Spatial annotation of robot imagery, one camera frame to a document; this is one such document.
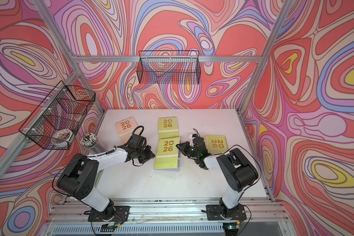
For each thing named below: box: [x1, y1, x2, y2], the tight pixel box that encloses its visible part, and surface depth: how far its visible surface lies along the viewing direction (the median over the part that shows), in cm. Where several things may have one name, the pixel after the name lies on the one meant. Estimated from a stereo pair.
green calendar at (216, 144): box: [200, 134, 229, 154], surface depth 100 cm
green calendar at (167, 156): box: [154, 136, 180, 170], surface depth 92 cm
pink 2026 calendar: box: [115, 116, 139, 145], surface depth 110 cm
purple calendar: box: [160, 164, 180, 173], surface depth 90 cm
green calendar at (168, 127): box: [157, 116, 180, 140], surface depth 110 cm
